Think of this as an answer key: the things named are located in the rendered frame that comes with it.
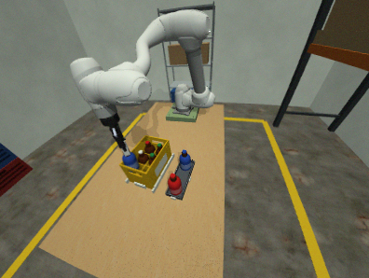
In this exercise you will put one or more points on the brown bottle with white cap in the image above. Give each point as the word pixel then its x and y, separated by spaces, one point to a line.
pixel 143 158

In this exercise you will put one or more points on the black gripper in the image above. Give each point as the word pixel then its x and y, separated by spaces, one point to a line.
pixel 112 122

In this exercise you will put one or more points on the brown bottle with red cap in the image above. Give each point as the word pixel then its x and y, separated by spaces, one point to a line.
pixel 149 148

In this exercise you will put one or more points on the blue bottle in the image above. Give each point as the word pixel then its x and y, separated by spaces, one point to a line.
pixel 130 161
pixel 185 161

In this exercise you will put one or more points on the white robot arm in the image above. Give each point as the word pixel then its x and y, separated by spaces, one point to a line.
pixel 123 85

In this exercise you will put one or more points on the brown bottle with green cap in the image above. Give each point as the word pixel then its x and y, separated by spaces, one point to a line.
pixel 159 147
pixel 152 157

